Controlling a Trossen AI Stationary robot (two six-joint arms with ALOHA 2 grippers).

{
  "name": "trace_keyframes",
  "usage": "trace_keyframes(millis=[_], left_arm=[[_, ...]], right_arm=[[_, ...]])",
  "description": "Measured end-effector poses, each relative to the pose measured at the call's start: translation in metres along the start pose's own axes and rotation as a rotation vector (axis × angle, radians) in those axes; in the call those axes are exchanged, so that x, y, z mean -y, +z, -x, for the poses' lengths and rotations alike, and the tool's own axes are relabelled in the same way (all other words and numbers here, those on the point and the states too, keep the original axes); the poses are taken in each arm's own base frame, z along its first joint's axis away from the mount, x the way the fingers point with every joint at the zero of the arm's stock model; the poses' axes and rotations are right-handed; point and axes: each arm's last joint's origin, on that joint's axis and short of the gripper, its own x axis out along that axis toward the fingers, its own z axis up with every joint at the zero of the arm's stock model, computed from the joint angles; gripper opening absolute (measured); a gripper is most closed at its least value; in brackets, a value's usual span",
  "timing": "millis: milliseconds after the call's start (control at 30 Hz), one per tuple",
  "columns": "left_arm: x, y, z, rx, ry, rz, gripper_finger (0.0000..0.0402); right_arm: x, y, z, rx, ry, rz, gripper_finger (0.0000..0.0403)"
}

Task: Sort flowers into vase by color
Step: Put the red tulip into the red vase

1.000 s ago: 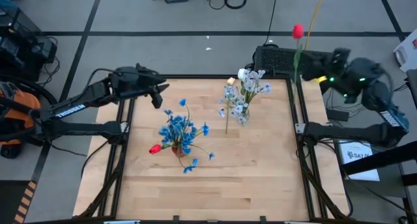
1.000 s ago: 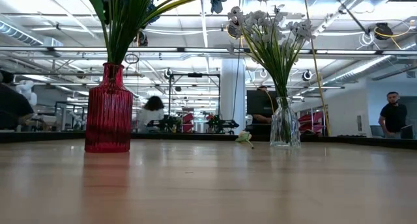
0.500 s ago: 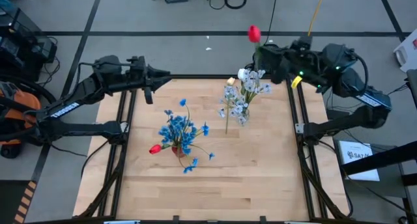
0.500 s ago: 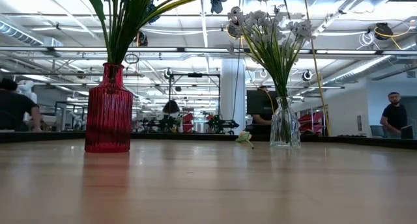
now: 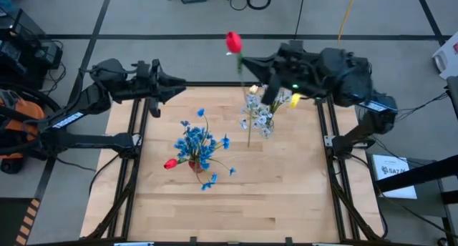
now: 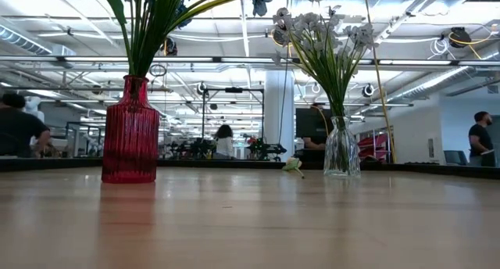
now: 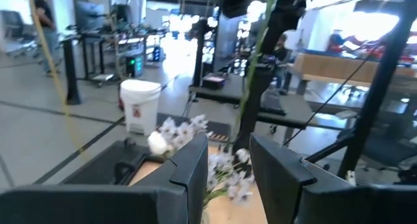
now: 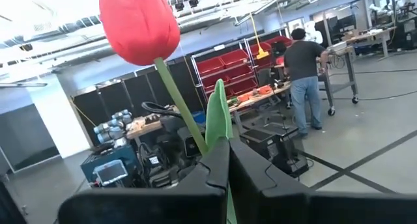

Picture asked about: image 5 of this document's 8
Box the white box with label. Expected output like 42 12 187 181
371 154 419 200

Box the black metal table frame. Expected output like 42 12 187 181
80 82 387 246

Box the white cardboard box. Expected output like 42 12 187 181
432 31 458 81

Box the grey side cart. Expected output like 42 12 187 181
366 154 458 220

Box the white artificial flower bunch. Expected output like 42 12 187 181
238 84 293 139

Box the white artificial tulip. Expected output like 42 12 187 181
248 84 268 125

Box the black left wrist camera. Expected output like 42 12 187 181
135 61 151 79

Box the thin black hanging cable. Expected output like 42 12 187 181
293 0 308 38

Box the orange and black machine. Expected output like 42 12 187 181
0 88 47 174

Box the black metal beam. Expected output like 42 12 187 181
374 163 458 194

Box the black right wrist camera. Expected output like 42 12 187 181
284 40 305 57

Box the black equipment stack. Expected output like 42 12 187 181
0 9 64 90

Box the blue artificial flower bunch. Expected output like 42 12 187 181
173 108 237 192

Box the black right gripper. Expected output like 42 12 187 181
242 45 323 106

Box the cream artificial tulip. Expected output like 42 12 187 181
288 92 302 109

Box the red ribbed glass vase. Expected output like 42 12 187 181
187 159 205 174

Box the clear ribbed glass vase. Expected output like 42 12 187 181
258 117 276 138

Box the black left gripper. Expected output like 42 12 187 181
132 59 187 119

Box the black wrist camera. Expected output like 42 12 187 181
284 40 305 57
135 61 151 79

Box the red artificial tulip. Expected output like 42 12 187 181
225 31 253 149
163 157 190 170

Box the yellow hanging cable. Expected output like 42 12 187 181
337 0 360 44

